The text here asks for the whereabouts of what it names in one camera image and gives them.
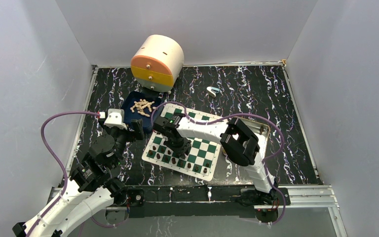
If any pile of light chess pieces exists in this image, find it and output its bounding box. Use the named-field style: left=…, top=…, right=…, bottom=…
left=129, top=99, right=156, bottom=117

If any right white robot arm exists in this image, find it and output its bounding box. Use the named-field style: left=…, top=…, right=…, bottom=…
left=153, top=113, right=278, bottom=204

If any black base frame rail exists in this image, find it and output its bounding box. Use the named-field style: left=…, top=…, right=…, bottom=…
left=109, top=185, right=284, bottom=224

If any small white blue clip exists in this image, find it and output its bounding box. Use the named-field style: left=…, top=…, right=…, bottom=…
left=206, top=86, right=221, bottom=98

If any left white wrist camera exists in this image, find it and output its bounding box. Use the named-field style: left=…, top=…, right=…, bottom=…
left=104, top=109, right=127, bottom=129

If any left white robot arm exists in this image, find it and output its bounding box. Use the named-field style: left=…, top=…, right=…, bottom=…
left=12, top=117, right=144, bottom=237

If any green white chess board mat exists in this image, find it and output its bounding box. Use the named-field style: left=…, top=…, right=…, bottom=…
left=142, top=102, right=228, bottom=182

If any round drawer cabinet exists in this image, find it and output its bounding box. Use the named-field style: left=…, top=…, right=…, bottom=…
left=130, top=35, right=184, bottom=92

